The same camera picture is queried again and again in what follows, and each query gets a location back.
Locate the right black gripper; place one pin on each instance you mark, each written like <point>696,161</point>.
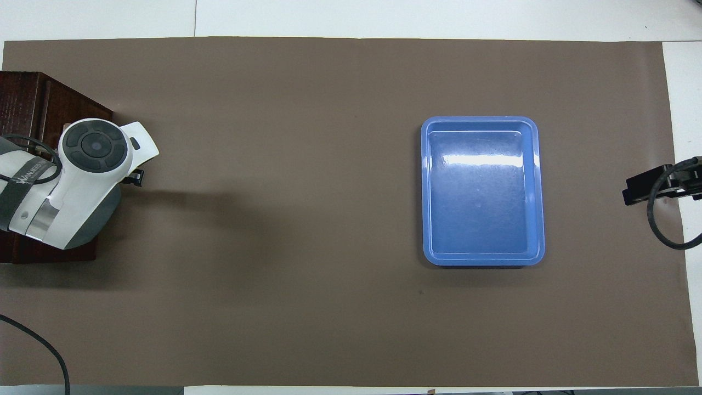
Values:
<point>685,175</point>

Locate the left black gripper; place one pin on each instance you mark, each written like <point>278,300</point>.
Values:
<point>134,178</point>

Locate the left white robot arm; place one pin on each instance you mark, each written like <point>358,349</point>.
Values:
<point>88,181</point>

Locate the dark wooden cabinet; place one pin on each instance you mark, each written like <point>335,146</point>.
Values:
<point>19,99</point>

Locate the blue plastic tray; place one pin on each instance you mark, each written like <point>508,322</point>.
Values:
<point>482,208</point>

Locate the brown table mat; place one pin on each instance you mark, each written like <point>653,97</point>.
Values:
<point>329,219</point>

